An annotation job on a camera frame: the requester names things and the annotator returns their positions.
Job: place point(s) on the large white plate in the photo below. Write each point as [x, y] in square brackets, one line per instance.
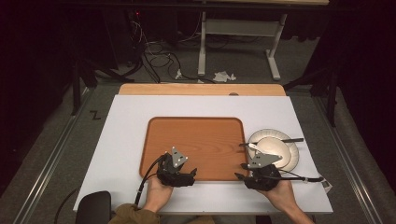
[294, 152]

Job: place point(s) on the black metal stand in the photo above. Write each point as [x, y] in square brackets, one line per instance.
[331, 90]
[84, 77]

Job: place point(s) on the wooden table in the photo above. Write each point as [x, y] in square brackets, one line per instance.
[186, 89]

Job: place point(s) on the black chair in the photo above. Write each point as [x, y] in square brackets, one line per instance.
[95, 208]

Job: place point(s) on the person's right hand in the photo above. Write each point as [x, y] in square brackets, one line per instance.
[281, 194]

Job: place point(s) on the person's left hand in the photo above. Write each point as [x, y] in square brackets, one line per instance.
[157, 194]

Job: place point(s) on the white desk frame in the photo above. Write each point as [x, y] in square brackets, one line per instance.
[239, 28]

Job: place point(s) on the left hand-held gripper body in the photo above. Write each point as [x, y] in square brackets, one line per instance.
[169, 169]

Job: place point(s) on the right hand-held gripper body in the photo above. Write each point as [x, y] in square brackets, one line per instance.
[263, 179]

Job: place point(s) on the small white paper scrap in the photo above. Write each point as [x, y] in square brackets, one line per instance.
[178, 74]

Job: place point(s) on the crumpled white paper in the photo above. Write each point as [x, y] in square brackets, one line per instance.
[223, 76]

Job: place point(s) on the brown wooden tray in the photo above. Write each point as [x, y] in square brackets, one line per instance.
[199, 146]

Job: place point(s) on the metal floor rail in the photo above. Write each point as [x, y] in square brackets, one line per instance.
[46, 165]
[345, 149]

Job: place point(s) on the white table board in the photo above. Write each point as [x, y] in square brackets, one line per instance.
[124, 140]

